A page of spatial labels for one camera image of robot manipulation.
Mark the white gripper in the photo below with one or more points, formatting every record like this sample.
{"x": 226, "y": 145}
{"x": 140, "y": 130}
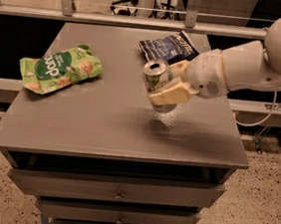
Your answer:
{"x": 205, "y": 72}

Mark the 7up soda can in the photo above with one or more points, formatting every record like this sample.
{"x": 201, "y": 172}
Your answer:
{"x": 156, "y": 74}

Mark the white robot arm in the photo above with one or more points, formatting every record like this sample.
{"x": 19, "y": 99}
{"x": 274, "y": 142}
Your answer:
{"x": 251, "y": 66}

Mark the blue chip bag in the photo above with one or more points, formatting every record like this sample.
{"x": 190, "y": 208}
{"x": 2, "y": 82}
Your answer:
{"x": 172, "y": 49}

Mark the black office chair base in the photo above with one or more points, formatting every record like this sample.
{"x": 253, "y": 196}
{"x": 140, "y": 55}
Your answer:
{"x": 157, "y": 9}

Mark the top grey drawer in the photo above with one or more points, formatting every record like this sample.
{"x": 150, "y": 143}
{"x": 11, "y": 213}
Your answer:
{"x": 120, "y": 189}

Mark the grey drawer cabinet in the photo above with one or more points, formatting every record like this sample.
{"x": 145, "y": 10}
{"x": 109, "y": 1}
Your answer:
{"x": 107, "y": 126}

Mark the green snack bag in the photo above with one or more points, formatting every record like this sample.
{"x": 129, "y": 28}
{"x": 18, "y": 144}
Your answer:
{"x": 57, "y": 71}

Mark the middle grey drawer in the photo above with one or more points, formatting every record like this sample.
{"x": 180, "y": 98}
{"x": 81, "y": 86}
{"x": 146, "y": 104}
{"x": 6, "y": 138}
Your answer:
{"x": 113, "y": 213}

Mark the metal railing frame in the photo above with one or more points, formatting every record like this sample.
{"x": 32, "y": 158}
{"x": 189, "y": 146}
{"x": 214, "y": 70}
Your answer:
{"x": 235, "y": 18}

